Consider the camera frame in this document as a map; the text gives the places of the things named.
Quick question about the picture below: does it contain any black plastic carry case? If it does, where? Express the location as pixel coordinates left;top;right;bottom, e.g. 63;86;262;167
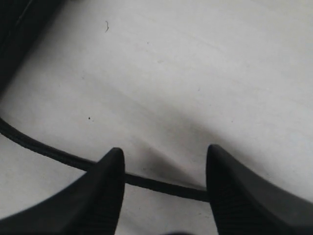
0;0;64;91

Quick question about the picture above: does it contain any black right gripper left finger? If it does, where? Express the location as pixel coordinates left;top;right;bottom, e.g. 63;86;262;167
0;148;125;235

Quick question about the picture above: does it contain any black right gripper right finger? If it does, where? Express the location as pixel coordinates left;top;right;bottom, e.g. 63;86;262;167
206;144;313;235

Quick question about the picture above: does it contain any black cord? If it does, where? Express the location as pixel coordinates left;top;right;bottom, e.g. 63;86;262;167
0;117;211;203

